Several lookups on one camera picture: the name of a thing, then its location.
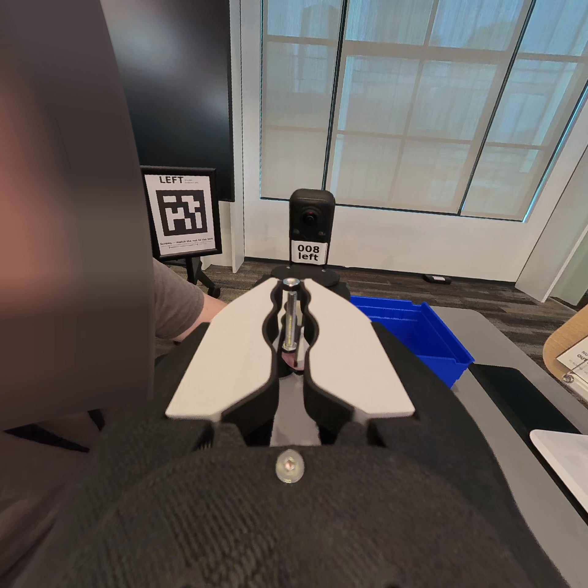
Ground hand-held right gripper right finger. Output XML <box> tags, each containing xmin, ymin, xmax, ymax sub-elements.
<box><xmin>299</xmin><ymin>278</ymin><xmax>417</xmax><ymax>444</ymax></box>

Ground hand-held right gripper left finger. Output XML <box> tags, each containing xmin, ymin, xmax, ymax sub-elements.
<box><xmin>164</xmin><ymin>278</ymin><xmax>282</xmax><ymax>439</ymax></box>

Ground blue plastic bin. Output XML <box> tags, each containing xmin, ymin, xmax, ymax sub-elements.
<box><xmin>349</xmin><ymin>295</ymin><xmax>475</xmax><ymax>389</ymax></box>

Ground long steel bolt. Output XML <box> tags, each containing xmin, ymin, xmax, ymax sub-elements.
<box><xmin>282</xmin><ymin>277</ymin><xmax>300</xmax><ymax>351</ymax></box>

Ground person's left forearm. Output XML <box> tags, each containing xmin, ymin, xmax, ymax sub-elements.
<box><xmin>156</xmin><ymin>292</ymin><xmax>229</xmax><ymax>343</ymax></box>

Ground black sign floor stand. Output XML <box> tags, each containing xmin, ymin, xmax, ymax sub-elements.
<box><xmin>158</xmin><ymin>252</ymin><xmax>222</xmax><ymax>299</ymax></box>

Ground large grid window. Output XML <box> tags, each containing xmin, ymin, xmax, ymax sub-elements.
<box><xmin>259</xmin><ymin>0</ymin><xmax>588</xmax><ymax>224</ymax></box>

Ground framed tag sign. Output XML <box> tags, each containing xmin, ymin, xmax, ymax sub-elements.
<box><xmin>140</xmin><ymin>165</ymin><xmax>223</xmax><ymax>261</ymax></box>

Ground black table mat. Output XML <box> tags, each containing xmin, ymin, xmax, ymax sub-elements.
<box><xmin>469</xmin><ymin>362</ymin><xmax>588</xmax><ymax>435</ymax></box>

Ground round wooden table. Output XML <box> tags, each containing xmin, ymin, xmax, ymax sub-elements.
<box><xmin>542</xmin><ymin>305</ymin><xmax>588</xmax><ymax>387</ymax></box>

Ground white paper sheet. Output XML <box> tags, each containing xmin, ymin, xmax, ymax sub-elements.
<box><xmin>555</xmin><ymin>335</ymin><xmax>588</xmax><ymax>386</ymax></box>

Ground white tray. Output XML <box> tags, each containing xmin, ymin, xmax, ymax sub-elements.
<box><xmin>530</xmin><ymin>429</ymin><xmax>588</xmax><ymax>522</ymax></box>

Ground black wall panel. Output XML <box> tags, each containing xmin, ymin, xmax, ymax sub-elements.
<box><xmin>100</xmin><ymin>0</ymin><xmax>236</xmax><ymax>203</ymax></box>

